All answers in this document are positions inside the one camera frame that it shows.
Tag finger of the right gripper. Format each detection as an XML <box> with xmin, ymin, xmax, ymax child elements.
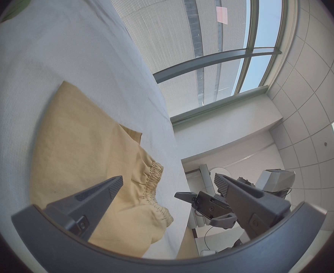
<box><xmin>210</xmin><ymin>213</ymin><xmax>237</xmax><ymax>229</ymax></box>
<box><xmin>174</xmin><ymin>192</ymin><xmax>197</xmax><ymax>205</ymax></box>

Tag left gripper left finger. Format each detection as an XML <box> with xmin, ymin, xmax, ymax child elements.
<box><xmin>44</xmin><ymin>176</ymin><xmax>124</xmax><ymax>240</ymax></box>

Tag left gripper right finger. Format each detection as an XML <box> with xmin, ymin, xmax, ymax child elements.
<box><xmin>213</xmin><ymin>173</ymin><xmax>292</xmax><ymax>239</ymax></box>

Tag beige shorts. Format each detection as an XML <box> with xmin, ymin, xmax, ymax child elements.
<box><xmin>31</xmin><ymin>81</ymin><xmax>174</xmax><ymax>258</ymax></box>

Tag window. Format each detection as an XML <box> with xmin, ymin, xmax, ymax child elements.
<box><xmin>102</xmin><ymin>0</ymin><xmax>295</xmax><ymax>124</ymax></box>

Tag green garment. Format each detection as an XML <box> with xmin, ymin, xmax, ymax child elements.
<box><xmin>2</xmin><ymin>0</ymin><xmax>41</xmax><ymax>22</ymax></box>

